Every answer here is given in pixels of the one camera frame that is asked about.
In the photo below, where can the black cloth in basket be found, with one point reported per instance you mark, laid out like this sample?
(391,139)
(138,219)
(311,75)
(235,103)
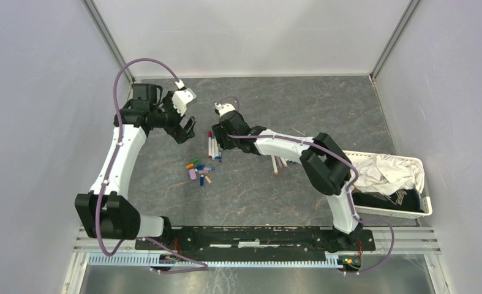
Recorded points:
(401,200)

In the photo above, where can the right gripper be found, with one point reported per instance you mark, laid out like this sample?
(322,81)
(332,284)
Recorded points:
(220,134)

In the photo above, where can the light blue capped marker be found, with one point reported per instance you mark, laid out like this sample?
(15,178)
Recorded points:
(213,147)

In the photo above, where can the white cloth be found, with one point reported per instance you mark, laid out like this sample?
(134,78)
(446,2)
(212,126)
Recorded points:
(386,174)

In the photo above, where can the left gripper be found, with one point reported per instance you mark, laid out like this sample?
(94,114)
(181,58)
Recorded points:
(180,134)

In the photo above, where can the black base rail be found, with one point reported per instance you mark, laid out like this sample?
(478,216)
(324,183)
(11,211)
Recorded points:
(264,243)

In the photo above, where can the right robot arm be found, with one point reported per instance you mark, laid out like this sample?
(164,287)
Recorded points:
(327,167)

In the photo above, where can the red capped white marker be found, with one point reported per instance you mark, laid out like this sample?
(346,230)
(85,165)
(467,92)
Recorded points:
(210,147)

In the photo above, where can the white plastic basket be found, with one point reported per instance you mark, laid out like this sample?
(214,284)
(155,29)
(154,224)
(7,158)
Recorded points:
(425,200)

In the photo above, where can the orange capped white marker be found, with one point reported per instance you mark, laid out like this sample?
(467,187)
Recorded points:
(274,165)

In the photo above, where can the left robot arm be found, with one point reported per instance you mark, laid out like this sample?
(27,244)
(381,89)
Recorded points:
(105,210)

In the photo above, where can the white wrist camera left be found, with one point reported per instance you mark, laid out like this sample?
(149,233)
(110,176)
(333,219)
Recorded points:
(182,97)

